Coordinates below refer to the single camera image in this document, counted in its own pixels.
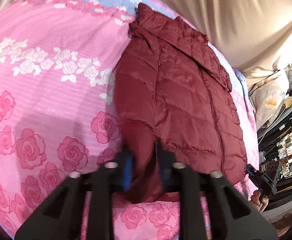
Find maroon puffer jacket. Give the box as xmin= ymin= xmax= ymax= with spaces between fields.
xmin=113 ymin=3 xmax=247 ymax=204

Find person's right hand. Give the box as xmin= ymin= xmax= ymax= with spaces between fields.
xmin=249 ymin=190 xmax=269 ymax=213

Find cluttered shelf of items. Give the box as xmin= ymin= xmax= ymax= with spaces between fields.
xmin=258 ymin=63 xmax=292 ymax=211

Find beige patterned cloth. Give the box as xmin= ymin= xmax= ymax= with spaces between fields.
xmin=246 ymin=69 xmax=289 ymax=129

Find beige curtain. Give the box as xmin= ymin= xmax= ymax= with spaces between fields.
xmin=0 ymin=0 xmax=292 ymax=77

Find pink blue floral bedsheet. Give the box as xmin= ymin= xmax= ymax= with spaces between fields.
xmin=0 ymin=12 xmax=258 ymax=239

